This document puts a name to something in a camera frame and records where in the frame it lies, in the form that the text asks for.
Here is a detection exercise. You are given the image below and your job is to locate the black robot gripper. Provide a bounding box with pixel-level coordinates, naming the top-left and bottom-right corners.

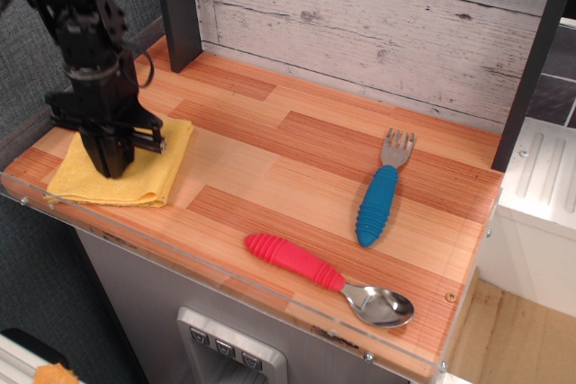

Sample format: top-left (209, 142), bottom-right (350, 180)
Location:
top-left (45, 67), bottom-right (167, 179)

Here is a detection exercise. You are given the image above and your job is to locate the yellow rag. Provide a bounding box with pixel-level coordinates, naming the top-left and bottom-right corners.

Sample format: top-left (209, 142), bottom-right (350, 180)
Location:
top-left (44, 118), bottom-right (194, 207)

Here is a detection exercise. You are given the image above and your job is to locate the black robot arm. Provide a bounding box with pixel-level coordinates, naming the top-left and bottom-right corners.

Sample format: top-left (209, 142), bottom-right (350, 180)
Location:
top-left (1, 0), bottom-right (167, 178)

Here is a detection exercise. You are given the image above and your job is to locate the grey toy fridge cabinet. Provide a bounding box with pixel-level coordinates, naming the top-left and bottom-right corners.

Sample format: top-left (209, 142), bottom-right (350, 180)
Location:
top-left (78, 231), bottom-right (405, 383)

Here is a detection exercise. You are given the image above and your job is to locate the clear acrylic edge guard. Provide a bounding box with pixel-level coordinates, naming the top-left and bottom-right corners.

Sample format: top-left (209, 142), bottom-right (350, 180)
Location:
top-left (1, 174), bottom-right (446, 383)

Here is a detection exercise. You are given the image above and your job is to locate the silver dispenser panel with buttons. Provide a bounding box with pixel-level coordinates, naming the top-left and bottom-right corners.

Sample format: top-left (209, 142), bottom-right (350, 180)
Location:
top-left (177, 307), bottom-right (288, 383)

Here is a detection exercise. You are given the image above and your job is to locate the orange object at corner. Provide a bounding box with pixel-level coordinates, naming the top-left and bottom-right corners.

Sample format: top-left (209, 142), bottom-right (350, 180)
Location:
top-left (32, 363), bottom-right (80, 384)

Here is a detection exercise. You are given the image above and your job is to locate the white toy sink unit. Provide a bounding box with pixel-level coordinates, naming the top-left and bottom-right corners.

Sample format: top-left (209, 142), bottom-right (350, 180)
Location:
top-left (474, 17), bottom-right (576, 320)

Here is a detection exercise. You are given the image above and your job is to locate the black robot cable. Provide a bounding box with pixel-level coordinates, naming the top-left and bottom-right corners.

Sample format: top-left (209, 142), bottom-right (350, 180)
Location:
top-left (119, 40), bottom-right (156, 90)

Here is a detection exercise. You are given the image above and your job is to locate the dark left shelf post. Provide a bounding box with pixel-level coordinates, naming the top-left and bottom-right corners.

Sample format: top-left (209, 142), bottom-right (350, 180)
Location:
top-left (160, 0), bottom-right (203, 73)

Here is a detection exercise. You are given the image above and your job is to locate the dark shelf post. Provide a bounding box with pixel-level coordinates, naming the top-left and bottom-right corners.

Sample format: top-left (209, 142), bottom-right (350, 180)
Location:
top-left (491, 0), bottom-right (568, 173)
top-left (160, 0), bottom-right (203, 73)

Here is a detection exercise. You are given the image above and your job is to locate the blue handled metal fork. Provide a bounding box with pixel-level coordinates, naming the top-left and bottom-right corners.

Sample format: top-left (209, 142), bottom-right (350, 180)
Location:
top-left (355, 129), bottom-right (415, 247)

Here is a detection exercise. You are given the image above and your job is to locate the red handled metal spoon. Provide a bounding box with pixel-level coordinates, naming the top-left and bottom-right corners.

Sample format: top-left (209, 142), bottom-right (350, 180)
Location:
top-left (244, 234), bottom-right (415, 328)

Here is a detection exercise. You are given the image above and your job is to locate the dark right shelf post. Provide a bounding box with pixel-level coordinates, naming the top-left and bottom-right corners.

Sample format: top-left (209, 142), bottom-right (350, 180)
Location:
top-left (491, 0), bottom-right (568, 173)

